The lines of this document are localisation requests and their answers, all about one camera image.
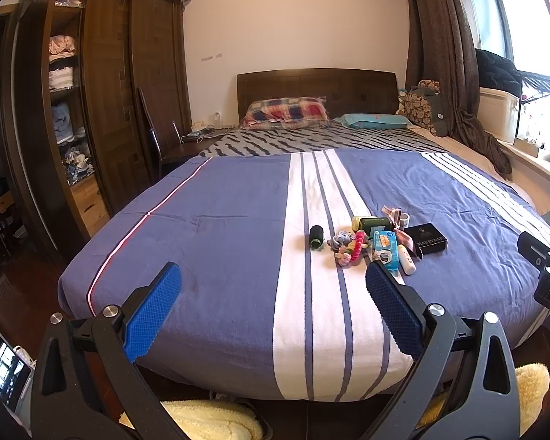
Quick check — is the white lotion bottle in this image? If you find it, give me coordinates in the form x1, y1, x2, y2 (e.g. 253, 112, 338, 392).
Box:
397, 244, 416, 276

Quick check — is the pink green knitted toy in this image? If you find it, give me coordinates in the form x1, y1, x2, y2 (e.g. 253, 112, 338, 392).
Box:
328, 231, 369, 267

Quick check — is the yellow fluffy right leg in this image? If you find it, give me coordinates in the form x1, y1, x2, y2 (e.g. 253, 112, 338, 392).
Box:
417, 363, 550, 434

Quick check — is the yellow fluffy leg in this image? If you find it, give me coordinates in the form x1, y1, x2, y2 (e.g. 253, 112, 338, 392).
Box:
119, 398, 265, 440
417, 363, 550, 434

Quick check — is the phone screen device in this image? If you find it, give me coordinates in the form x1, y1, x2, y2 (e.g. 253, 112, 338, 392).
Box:
0, 333, 33, 414

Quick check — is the yellow fluffy left leg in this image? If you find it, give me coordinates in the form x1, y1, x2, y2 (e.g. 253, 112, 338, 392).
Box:
119, 398, 265, 440

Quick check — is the black Marry box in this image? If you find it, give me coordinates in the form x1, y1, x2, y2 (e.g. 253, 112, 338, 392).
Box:
404, 224, 448, 258

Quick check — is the white tape roll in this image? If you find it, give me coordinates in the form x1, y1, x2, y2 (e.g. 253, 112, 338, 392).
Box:
399, 212, 410, 227

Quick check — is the blue wet wipes pack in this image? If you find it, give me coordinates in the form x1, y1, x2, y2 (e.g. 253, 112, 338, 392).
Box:
371, 230, 399, 271

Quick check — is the dark green tin box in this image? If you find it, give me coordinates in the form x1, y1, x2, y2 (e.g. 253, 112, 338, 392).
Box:
359, 217, 393, 237

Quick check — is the white storage box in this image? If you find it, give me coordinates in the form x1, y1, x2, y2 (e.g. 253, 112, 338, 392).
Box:
477, 88, 520, 143

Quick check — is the blue white striped bedspread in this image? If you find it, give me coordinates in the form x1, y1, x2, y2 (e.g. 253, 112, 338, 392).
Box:
58, 148, 550, 401

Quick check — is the black metal rack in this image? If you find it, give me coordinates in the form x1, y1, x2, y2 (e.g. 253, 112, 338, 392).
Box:
516, 70, 550, 162

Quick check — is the black thread spool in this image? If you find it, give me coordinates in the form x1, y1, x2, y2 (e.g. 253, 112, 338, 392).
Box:
308, 224, 325, 250

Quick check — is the black jacket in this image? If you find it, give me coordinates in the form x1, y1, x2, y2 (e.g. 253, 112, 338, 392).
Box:
475, 49, 523, 98

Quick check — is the patterned brown cushion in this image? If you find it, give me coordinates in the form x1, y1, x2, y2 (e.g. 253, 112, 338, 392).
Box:
397, 80, 448, 137

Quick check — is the teal pillow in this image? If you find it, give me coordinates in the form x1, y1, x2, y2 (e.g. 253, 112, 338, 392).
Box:
335, 113, 409, 129

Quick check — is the dark bedside table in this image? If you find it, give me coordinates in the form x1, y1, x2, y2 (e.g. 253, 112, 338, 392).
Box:
161, 135, 222, 166

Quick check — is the black white zebra blanket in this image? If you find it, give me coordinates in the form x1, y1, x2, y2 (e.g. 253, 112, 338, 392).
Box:
199, 123, 444, 158

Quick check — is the brown curtain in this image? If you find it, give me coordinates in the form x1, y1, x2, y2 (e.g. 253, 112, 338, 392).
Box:
405, 0, 512, 178

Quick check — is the dark wooden headboard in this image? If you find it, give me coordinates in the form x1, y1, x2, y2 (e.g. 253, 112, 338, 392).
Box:
236, 69, 398, 118

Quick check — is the plaid red blue pillow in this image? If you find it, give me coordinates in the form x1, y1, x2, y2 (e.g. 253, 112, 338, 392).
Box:
240, 96, 330, 130

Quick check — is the dark wooden wardrobe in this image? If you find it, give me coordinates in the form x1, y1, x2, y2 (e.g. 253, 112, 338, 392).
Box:
0, 0, 191, 261

